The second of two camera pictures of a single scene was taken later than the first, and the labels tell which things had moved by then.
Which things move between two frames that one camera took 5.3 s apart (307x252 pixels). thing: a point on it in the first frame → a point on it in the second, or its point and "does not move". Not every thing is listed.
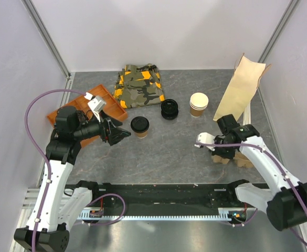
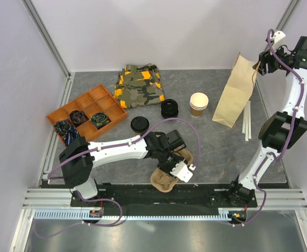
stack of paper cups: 198,102 does not move
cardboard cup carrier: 239,158 → 163,182
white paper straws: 246,115 does not move
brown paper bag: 244,83 does not move
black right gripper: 230,155 → 264,58
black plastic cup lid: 139,124 does not move
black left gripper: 114,134 → 178,159
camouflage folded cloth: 139,85 does not move
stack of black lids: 169,108 does not move
